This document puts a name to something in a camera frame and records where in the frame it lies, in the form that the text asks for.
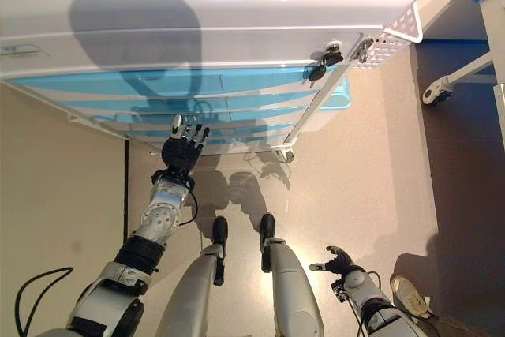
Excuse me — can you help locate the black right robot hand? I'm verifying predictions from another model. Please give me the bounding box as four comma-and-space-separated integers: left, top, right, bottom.
309, 245, 366, 279

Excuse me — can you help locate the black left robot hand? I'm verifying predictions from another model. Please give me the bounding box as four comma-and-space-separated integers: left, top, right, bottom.
160, 114, 211, 176

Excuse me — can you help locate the grey right robot leg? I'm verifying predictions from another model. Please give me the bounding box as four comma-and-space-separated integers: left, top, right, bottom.
260, 212, 327, 337

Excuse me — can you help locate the white sneaker shoe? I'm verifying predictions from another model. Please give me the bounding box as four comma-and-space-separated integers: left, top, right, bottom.
389, 273, 436, 319

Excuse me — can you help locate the cart caster wheel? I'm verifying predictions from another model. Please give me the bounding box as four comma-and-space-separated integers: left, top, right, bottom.
275, 147, 297, 163

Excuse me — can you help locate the light blue cart bin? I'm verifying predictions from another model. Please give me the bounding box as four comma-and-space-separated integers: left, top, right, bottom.
311, 76, 352, 133

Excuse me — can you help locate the white medical cart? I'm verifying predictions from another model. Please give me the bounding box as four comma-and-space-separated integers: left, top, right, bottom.
0, 0, 425, 163

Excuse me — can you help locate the black key bunch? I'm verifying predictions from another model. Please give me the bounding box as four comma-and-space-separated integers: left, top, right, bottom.
307, 39, 345, 82

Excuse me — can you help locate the white blue cart label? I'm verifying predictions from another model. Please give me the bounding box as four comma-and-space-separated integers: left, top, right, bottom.
0, 45, 51, 58

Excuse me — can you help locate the white bed caster wheel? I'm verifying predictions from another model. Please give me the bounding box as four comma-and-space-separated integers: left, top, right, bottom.
421, 79, 455, 108

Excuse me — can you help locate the silver cart latch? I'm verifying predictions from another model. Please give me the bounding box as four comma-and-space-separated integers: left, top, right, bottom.
353, 36, 376, 62

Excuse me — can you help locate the perforated white cart shelf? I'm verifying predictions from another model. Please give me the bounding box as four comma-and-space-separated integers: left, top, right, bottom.
354, 0, 424, 70

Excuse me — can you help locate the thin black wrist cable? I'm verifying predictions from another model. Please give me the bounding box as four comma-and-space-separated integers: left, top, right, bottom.
179, 185, 199, 228

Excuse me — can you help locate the white bed frame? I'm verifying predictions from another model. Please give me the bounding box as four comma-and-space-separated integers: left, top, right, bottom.
410, 0, 505, 168

